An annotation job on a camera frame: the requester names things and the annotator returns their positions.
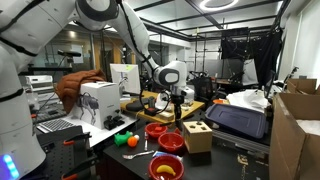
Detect red plastic bowl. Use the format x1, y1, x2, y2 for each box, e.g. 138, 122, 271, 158
145, 122, 169, 139
157, 132, 185, 154
148, 154, 185, 180

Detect black game controller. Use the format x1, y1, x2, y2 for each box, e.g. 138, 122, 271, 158
103, 114, 126, 131

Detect clear glass bowl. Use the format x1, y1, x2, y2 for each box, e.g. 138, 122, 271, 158
183, 98, 194, 111

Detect ring ceiling light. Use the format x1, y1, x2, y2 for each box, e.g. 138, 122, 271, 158
198, 0, 240, 13

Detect black mesh chair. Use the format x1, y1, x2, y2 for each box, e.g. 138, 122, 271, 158
192, 71, 214, 101

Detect white paper sheets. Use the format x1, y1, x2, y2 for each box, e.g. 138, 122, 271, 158
226, 89, 272, 114

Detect black clamp orange tips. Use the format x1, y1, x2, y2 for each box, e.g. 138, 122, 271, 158
61, 154, 99, 180
63, 132, 93, 147

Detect dark blue bin lid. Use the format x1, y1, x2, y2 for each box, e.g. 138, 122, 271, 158
204, 103, 269, 140

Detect large cardboard box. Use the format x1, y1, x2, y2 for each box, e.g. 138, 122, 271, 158
268, 92, 320, 180

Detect white desk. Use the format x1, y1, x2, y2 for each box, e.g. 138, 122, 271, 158
36, 111, 138, 148

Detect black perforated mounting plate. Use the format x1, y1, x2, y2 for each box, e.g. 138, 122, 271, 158
34, 125, 98, 180

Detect black curtain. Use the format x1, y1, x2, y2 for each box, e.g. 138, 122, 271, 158
220, 28, 284, 89

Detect black camera on stand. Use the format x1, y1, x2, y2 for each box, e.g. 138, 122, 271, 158
57, 49, 83, 73

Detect wooden shape sorter box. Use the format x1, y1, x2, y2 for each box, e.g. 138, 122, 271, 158
182, 120, 213, 154

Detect orange toy ball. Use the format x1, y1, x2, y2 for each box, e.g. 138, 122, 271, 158
126, 135, 139, 148

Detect small tan cardboard box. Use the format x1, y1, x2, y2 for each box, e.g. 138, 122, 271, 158
155, 110, 175, 122

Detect white box robot dog print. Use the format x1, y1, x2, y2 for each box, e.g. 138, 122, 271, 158
71, 81, 122, 130

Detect black oval case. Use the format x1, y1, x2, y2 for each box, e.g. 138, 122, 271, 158
125, 98, 150, 113

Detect white foam sheet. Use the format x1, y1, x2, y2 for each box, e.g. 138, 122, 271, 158
295, 119, 320, 136

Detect metal fork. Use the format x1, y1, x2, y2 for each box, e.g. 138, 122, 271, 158
143, 131, 149, 152

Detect brown puffy jacket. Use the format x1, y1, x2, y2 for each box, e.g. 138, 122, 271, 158
54, 69, 107, 114

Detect white blue toothpaste tube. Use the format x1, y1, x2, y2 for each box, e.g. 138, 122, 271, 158
152, 150, 184, 163

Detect yellow toy banana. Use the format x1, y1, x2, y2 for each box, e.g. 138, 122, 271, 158
156, 164, 177, 177

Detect wooden desk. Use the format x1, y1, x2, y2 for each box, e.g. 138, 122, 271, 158
119, 89, 206, 129

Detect white printer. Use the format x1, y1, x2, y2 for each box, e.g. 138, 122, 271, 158
25, 75, 56, 101

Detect silver keyboard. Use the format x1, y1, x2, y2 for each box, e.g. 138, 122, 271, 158
36, 118, 76, 134

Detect black mug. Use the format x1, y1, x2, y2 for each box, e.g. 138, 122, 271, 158
148, 96, 157, 109

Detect metal spoon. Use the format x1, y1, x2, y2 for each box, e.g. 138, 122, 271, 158
122, 150, 156, 161

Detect open small cardboard box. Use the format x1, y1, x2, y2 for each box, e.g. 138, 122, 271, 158
285, 78, 320, 96

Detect white backed computer monitor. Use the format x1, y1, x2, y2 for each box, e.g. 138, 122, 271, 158
109, 63, 142, 96

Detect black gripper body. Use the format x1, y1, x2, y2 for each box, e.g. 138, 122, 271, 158
170, 94, 186, 113

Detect black box red label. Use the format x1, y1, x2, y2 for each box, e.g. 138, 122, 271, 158
143, 106, 160, 117

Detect green plastic toy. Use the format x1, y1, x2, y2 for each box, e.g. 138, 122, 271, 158
113, 130, 134, 148

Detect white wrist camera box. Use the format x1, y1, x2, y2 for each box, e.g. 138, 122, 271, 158
181, 85, 196, 100

